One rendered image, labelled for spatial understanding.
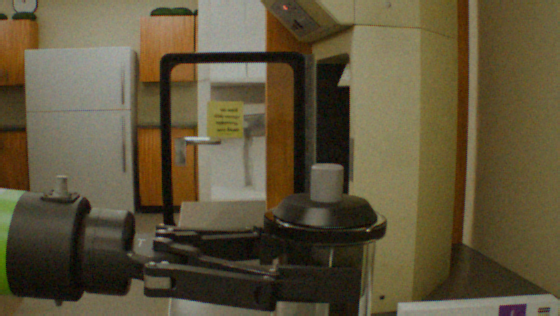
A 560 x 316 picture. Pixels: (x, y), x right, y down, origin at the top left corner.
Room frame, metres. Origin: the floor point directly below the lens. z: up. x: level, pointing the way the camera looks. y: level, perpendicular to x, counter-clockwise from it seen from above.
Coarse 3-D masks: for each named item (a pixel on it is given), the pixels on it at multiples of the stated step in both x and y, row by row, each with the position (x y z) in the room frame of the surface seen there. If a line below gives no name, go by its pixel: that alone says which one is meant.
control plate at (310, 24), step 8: (280, 0) 0.99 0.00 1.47; (288, 0) 0.94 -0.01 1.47; (272, 8) 1.09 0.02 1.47; (280, 8) 1.04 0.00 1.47; (288, 8) 0.99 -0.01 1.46; (296, 8) 0.95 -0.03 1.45; (280, 16) 1.09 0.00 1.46; (288, 16) 1.04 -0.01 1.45; (296, 16) 0.99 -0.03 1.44; (304, 16) 0.94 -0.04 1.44; (288, 24) 1.09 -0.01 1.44; (296, 24) 1.04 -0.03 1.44; (304, 24) 0.99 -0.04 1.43; (312, 24) 0.95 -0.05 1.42; (296, 32) 1.09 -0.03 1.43; (304, 32) 1.04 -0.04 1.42
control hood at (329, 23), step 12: (264, 0) 1.09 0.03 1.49; (276, 0) 1.02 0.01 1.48; (300, 0) 0.89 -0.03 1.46; (312, 0) 0.84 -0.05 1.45; (324, 0) 0.83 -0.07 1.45; (336, 0) 0.83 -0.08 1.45; (348, 0) 0.83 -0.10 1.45; (312, 12) 0.89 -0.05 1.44; (324, 12) 0.84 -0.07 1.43; (336, 12) 0.83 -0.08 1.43; (348, 12) 0.83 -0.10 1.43; (324, 24) 0.89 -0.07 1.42; (336, 24) 0.85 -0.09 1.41; (348, 24) 0.83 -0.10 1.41; (312, 36) 1.03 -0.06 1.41; (324, 36) 1.01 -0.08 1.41
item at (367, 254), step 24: (264, 216) 0.46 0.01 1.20; (384, 216) 0.46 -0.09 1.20; (288, 240) 0.42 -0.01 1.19; (288, 264) 0.43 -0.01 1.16; (312, 264) 0.42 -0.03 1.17; (336, 264) 0.42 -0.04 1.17; (360, 264) 0.43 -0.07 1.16; (360, 288) 0.43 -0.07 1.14; (288, 312) 0.43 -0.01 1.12; (312, 312) 0.42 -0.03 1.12; (336, 312) 0.42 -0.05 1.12; (360, 312) 0.43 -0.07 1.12
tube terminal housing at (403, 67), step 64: (384, 0) 0.84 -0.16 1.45; (448, 0) 0.96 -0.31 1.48; (384, 64) 0.84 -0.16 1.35; (448, 64) 0.96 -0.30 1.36; (384, 128) 0.84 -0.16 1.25; (448, 128) 0.97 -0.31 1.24; (384, 192) 0.84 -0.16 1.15; (448, 192) 0.98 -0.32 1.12; (384, 256) 0.84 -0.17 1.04; (448, 256) 1.00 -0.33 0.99
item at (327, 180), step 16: (320, 176) 0.45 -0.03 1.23; (336, 176) 0.45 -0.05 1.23; (320, 192) 0.45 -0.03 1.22; (336, 192) 0.45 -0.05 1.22; (288, 208) 0.44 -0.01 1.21; (304, 208) 0.43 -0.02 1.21; (320, 208) 0.43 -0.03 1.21; (336, 208) 0.43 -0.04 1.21; (352, 208) 0.43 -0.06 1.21; (368, 208) 0.45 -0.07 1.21; (304, 224) 0.43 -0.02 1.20; (320, 224) 0.42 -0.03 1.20; (336, 224) 0.42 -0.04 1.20; (352, 224) 0.42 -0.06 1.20
